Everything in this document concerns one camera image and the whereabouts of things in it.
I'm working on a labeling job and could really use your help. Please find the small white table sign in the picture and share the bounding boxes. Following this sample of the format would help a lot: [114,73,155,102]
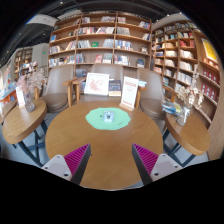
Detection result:
[15,86,27,109]

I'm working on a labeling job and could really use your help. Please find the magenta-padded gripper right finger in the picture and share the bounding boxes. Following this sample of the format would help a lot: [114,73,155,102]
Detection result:
[131,143,184,186]

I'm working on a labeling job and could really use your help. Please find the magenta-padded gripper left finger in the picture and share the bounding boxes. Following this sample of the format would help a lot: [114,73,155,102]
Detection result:
[41,143,92,186]

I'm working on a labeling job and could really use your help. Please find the dark book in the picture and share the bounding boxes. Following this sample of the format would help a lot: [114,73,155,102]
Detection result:
[108,79,122,98]

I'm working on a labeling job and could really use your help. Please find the transparent computer mouse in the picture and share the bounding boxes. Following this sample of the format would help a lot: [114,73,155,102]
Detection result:
[102,109,115,124]

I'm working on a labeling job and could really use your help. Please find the colourful magazine stack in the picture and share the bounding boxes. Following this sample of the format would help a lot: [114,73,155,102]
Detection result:
[161,100,184,117]

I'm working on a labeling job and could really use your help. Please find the small wooden bookshelf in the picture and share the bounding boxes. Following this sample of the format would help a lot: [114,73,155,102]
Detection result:
[13,46,34,79]

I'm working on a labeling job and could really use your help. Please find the round wooden side table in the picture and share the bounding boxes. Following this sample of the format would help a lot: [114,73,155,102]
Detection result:
[162,112,212,168]
[1,98,48,167]

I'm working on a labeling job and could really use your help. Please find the white sign on wooden base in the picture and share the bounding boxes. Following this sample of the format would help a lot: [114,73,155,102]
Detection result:
[119,75,140,112]

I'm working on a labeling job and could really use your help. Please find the green round mouse pad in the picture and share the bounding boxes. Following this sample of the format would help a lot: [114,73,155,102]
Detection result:
[85,106,132,131]

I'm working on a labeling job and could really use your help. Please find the white framed picture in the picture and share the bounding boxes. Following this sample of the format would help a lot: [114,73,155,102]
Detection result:
[83,72,111,97]

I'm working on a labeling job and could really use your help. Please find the wooden bookshelf with books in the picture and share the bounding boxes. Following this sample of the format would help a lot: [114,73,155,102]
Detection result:
[47,11,153,76]
[151,19,224,128]

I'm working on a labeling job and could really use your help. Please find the glass vase with dried flowers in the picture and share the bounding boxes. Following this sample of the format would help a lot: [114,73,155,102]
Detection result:
[175,71,204,127]
[15,68,46,113]

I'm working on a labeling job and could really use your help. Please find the brown armchair with wooden arms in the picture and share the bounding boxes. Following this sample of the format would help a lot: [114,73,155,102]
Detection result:
[33,64,78,114]
[72,63,148,104]
[136,67,178,120]

